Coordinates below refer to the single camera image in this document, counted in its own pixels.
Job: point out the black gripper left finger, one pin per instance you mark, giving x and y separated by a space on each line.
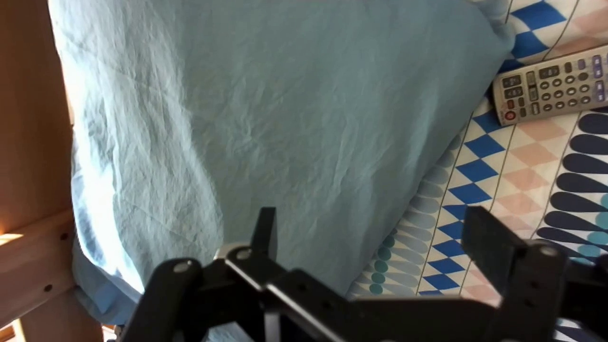
183 296

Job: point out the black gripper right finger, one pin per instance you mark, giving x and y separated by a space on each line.
532 285

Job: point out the light blue bed sheet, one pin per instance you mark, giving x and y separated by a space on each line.
253 125

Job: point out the blue patterned bedspread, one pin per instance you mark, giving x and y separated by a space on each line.
525 163

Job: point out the grey remote control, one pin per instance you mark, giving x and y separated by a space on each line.
551 87

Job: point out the wooden bunk bed frame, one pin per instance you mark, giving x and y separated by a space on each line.
31 125

